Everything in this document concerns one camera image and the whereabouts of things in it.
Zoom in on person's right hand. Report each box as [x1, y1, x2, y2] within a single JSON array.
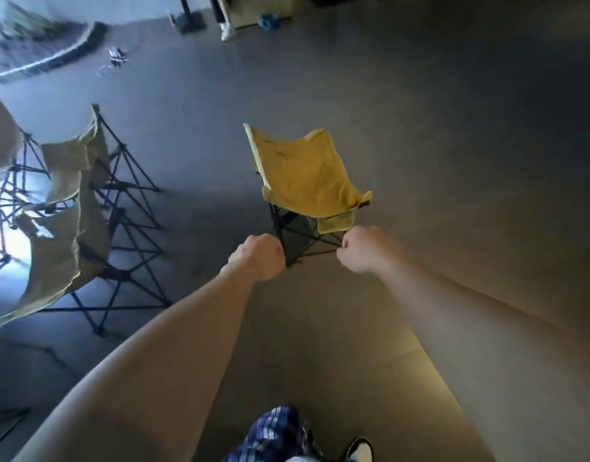
[[335, 225, 402, 277]]

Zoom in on person's left hand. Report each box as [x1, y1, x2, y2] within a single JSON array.
[[220, 233, 286, 283]]

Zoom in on person's right forearm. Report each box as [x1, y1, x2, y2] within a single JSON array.
[[379, 254, 590, 462]]

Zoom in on person's left forearm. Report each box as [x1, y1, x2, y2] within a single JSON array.
[[13, 271, 257, 462]]

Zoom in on person's right shoe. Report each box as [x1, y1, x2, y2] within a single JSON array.
[[345, 436, 375, 462]]

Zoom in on blue plaid trousers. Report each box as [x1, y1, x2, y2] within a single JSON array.
[[222, 404, 325, 462]]

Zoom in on small black white object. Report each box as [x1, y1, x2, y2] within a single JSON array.
[[106, 45, 129, 69]]

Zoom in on black stand base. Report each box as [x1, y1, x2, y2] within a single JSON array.
[[169, 0, 208, 35]]

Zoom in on beige cardboard box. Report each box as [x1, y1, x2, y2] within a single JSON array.
[[227, 0, 296, 30]]

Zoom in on grey stone brick border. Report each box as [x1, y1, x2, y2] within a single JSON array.
[[0, 21, 109, 85]]

